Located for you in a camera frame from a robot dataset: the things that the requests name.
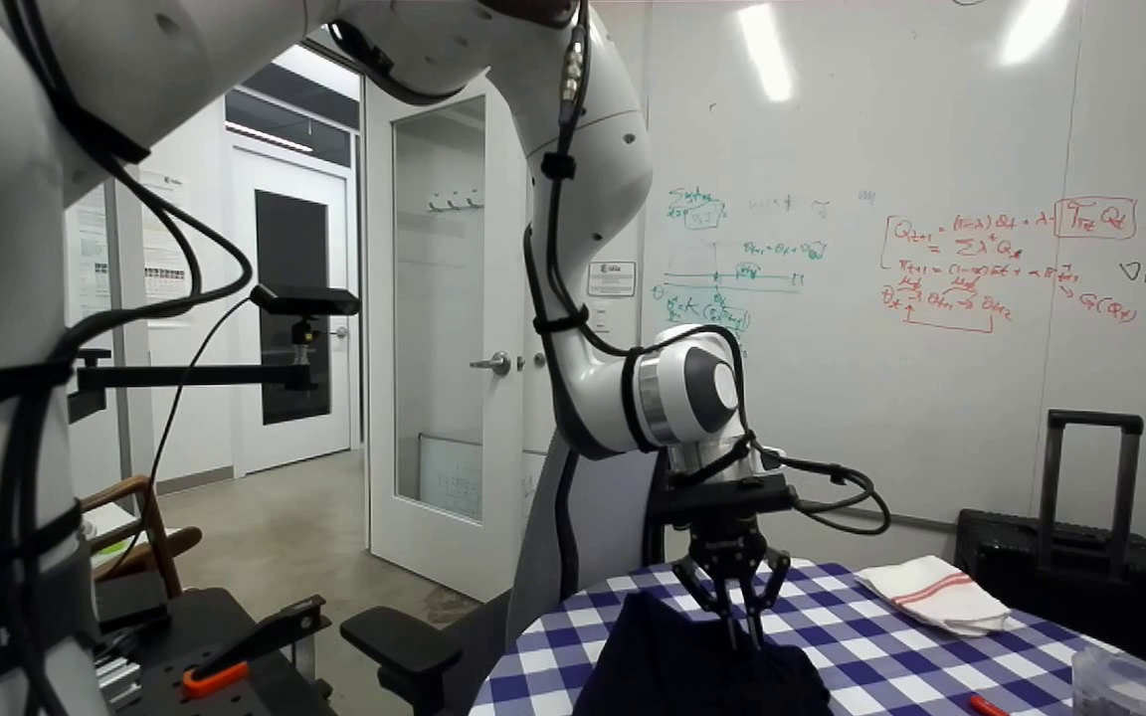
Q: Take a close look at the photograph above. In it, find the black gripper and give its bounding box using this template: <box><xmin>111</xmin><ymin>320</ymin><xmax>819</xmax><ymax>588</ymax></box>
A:
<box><xmin>656</xmin><ymin>474</ymin><xmax>803</xmax><ymax>642</ymax></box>

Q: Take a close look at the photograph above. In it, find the dark glass door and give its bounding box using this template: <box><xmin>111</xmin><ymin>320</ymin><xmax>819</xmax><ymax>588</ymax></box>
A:
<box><xmin>251</xmin><ymin>186</ymin><xmax>335</xmax><ymax>428</ymax></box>

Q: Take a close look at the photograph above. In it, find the white paper sign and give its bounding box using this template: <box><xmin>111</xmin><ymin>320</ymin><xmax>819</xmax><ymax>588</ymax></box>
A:
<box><xmin>587</xmin><ymin>257</ymin><xmax>642</xmax><ymax>301</ymax></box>

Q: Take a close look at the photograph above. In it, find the white red striped towel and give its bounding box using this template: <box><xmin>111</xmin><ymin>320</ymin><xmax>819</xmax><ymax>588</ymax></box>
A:
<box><xmin>855</xmin><ymin>554</ymin><xmax>1022</xmax><ymax>642</ymax></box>

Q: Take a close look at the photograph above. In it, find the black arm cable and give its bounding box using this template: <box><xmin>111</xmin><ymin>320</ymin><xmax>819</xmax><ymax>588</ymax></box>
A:
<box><xmin>0</xmin><ymin>0</ymin><xmax>894</xmax><ymax>716</ymax></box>

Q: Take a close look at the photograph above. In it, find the grey mesh office chair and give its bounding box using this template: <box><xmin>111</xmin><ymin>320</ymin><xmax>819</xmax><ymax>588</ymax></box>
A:
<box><xmin>339</xmin><ymin>432</ymin><xmax>685</xmax><ymax>716</ymax></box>

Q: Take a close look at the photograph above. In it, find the silver door handle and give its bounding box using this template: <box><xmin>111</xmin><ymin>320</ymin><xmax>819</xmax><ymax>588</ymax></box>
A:
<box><xmin>466</xmin><ymin>350</ymin><xmax>519</xmax><ymax>382</ymax></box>

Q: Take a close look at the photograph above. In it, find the wooden chair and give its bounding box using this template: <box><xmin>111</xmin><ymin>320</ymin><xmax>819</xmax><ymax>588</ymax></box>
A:
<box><xmin>71</xmin><ymin>474</ymin><xmax>209</xmax><ymax>601</ymax></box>

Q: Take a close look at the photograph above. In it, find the black shirt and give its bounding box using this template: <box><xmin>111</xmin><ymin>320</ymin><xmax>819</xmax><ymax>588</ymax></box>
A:
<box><xmin>573</xmin><ymin>588</ymin><xmax>836</xmax><ymax>716</ymax></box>

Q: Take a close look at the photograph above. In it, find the black camera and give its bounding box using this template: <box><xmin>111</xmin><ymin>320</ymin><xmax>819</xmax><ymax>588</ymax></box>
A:
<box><xmin>247</xmin><ymin>284</ymin><xmax>365</xmax><ymax>320</ymax></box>

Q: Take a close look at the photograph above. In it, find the clear plastic cup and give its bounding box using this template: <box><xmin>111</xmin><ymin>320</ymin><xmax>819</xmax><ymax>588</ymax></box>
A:
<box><xmin>1067</xmin><ymin>642</ymin><xmax>1146</xmax><ymax>716</ymax></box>

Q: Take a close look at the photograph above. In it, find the black suitcase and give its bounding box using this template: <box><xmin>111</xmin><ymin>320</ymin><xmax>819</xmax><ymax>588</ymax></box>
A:
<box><xmin>951</xmin><ymin>407</ymin><xmax>1146</xmax><ymax>674</ymax></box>

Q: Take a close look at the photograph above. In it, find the blue white checked tablecloth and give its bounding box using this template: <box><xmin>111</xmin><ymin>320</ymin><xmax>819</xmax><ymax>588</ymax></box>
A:
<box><xmin>466</xmin><ymin>554</ymin><xmax>1146</xmax><ymax>716</ymax></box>

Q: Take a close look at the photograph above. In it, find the orange handled clamp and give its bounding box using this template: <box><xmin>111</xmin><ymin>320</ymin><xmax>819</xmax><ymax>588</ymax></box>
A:
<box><xmin>174</xmin><ymin>592</ymin><xmax>335</xmax><ymax>706</ymax></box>

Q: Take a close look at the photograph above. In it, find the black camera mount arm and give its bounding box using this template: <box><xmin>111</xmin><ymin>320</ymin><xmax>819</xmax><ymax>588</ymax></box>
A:
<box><xmin>65</xmin><ymin>314</ymin><xmax>335</xmax><ymax>428</ymax></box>

